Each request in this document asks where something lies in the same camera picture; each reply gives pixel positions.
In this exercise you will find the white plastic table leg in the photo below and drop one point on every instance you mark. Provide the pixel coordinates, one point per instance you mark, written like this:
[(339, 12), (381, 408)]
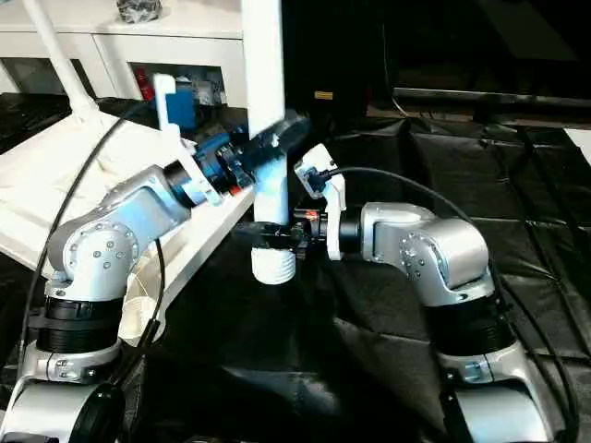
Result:
[(55, 46), (263, 55)]

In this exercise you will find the white plastic table top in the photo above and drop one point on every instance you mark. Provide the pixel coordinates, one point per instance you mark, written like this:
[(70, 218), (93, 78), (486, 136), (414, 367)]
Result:
[(46, 184)]

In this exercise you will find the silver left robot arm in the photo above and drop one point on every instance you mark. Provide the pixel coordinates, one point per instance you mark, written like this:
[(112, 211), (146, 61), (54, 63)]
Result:
[(92, 249)]

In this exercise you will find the small tan label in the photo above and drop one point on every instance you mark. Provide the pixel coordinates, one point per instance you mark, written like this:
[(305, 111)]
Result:
[(323, 94)]

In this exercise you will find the white glass-door cabinet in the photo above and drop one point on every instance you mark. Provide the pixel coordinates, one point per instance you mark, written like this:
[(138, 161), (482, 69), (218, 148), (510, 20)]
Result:
[(115, 46)]

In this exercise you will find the black plastic mat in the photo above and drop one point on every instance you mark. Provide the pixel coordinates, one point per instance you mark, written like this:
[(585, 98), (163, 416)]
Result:
[(461, 161)]

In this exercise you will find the black bundle in clear bag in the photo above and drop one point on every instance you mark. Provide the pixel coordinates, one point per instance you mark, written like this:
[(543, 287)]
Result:
[(138, 10)]

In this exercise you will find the black fabric backdrop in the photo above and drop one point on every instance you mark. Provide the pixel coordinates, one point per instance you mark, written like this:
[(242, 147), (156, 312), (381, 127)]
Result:
[(438, 41)]

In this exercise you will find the dark horizontal bar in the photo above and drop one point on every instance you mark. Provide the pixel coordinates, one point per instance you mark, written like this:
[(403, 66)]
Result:
[(485, 97)]

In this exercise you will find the white flat panel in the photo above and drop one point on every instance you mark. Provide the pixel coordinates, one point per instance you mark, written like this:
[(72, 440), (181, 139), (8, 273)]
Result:
[(582, 143)]

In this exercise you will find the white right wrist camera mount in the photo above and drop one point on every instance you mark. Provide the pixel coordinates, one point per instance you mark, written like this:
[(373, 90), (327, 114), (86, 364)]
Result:
[(332, 240)]

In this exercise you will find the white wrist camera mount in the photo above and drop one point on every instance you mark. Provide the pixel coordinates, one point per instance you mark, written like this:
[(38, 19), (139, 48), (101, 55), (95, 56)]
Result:
[(332, 240), (164, 101)]

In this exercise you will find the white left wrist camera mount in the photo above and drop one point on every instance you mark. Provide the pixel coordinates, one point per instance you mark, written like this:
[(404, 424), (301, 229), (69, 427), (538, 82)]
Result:
[(164, 101)]

